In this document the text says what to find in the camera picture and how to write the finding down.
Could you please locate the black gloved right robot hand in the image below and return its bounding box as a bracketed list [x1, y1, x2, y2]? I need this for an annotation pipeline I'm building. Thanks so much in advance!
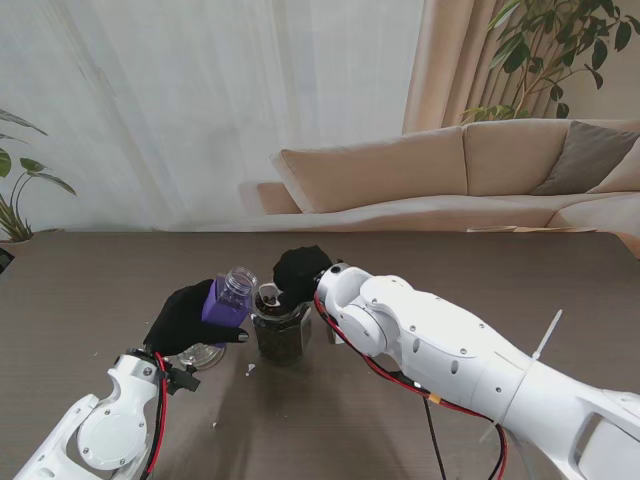
[272, 245, 334, 308]

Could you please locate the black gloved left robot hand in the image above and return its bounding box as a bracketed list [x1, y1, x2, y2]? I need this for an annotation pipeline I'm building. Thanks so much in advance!
[143, 278, 251, 359]

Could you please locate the clear glass jar lid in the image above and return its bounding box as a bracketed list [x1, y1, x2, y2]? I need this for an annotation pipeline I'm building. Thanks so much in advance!
[175, 342, 227, 373]

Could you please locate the white plastic measuring spoon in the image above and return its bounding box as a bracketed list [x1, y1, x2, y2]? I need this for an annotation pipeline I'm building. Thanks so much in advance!
[257, 283, 284, 308]

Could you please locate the purple square coffee jar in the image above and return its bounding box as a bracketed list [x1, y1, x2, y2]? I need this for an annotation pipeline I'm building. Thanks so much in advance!
[201, 266, 259, 329]

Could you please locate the glass jar of coffee beans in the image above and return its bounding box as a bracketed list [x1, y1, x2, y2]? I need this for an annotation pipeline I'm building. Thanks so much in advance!
[251, 289, 313, 368]

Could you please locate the beige sofa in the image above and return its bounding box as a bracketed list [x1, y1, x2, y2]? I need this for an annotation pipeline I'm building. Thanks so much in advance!
[257, 118, 640, 247]

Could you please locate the broad leaf green houseplant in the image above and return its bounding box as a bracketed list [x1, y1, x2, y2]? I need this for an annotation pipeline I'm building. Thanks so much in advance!
[0, 107, 78, 245]

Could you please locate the white sheer curtain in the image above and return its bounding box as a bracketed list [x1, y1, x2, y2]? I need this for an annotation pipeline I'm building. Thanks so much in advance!
[0, 0, 427, 234]

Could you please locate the white zip tie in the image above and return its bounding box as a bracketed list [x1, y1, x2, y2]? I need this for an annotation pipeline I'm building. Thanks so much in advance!
[478, 309, 564, 445]

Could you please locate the beige pleated curtain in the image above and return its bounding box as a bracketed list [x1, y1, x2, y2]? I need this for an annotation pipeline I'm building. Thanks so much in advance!
[402, 0, 640, 135]

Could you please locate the grey sofa cushion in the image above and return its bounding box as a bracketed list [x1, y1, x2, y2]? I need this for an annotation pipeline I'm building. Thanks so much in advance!
[532, 119, 640, 196]

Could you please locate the tall dark green leafy plant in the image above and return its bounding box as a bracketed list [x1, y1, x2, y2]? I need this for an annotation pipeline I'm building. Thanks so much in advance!
[459, 0, 634, 124]

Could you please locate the beige sofa cushion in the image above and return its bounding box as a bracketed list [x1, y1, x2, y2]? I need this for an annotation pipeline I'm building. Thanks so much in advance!
[587, 148, 640, 195]

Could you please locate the red left arm cable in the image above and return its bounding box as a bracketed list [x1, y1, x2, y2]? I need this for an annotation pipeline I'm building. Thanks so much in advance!
[146, 352, 170, 475]

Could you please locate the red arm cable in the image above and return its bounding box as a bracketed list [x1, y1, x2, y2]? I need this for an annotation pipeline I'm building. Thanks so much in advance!
[313, 294, 510, 480]
[146, 352, 170, 475]

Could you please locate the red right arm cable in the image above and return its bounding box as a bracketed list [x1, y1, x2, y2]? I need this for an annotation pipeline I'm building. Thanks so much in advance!
[313, 294, 510, 480]

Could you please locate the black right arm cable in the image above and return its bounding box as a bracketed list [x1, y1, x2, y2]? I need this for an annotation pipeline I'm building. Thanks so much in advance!
[422, 397, 450, 480]

